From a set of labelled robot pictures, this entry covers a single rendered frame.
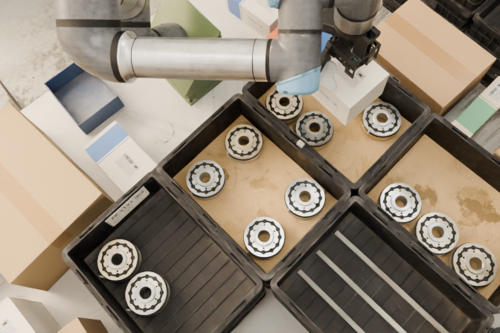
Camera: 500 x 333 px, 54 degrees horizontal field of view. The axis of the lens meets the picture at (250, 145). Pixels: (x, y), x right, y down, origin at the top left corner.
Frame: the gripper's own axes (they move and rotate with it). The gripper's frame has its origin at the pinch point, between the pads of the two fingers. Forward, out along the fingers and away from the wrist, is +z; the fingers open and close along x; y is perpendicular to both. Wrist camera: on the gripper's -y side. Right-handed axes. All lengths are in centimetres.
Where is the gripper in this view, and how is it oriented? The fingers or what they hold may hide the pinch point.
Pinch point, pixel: (335, 68)
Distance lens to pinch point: 112.3
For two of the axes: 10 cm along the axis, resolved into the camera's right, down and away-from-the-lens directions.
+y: 6.6, 6.8, -3.1
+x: 7.5, -6.3, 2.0
